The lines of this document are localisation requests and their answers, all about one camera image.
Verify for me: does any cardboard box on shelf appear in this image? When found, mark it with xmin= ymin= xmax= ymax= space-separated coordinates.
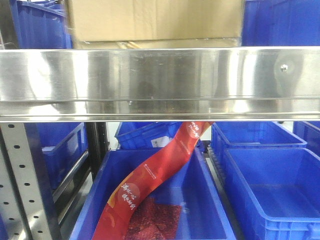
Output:
xmin=64 ymin=0 xmax=245 ymax=50

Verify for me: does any blue bin right rear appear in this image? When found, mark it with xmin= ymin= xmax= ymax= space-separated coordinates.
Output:
xmin=210 ymin=121 xmax=307 ymax=171

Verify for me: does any stainless steel shelf beam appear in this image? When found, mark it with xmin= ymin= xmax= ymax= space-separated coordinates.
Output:
xmin=0 ymin=46 xmax=320 ymax=123

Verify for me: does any perforated metal shelf post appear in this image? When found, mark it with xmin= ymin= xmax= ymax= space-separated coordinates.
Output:
xmin=0 ymin=122 xmax=62 ymax=240

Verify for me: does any blue bin left lower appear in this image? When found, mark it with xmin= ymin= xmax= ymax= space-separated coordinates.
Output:
xmin=19 ymin=122 xmax=88 ymax=191

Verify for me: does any red printed banner strip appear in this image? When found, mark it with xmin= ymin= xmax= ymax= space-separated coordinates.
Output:
xmin=92 ymin=121 xmax=213 ymax=240

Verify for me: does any red glitter sheet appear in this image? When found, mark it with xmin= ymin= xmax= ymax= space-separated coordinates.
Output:
xmin=125 ymin=197 xmax=182 ymax=240

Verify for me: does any blue bin right front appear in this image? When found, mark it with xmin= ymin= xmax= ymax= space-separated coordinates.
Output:
xmin=224 ymin=148 xmax=320 ymax=240

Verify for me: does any blue bin upper right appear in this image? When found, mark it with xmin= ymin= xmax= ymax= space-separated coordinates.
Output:
xmin=242 ymin=0 xmax=320 ymax=47

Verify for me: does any blue bin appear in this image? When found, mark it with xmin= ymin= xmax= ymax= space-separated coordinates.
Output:
xmin=293 ymin=121 xmax=320 ymax=156
xmin=70 ymin=148 xmax=236 ymax=240
xmin=242 ymin=0 xmax=320 ymax=47
xmin=19 ymin=122 xmax=88 ymax=191
xmin=114 ymin=121 xmax=207 ymax=153
xmin=224 ymin=148 xmax=320 ymax=240
xmin=210 ymin=121 xmax=307 ymax=171
xmin=9 ymin=0 xmax=73 ymax=49

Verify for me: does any blue bin upper left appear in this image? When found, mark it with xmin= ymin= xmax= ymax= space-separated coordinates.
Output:
xmin=9 ymin=0 xmax=73 ymax=49

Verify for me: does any blue bin far right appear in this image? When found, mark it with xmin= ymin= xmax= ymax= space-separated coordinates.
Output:
xmin=293 ymin=121 xmax=320 ymax=156

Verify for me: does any blue bin centre rear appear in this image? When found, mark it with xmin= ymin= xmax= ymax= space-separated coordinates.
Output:
xmin=114 ymin=121 xmax=207 ymax=153

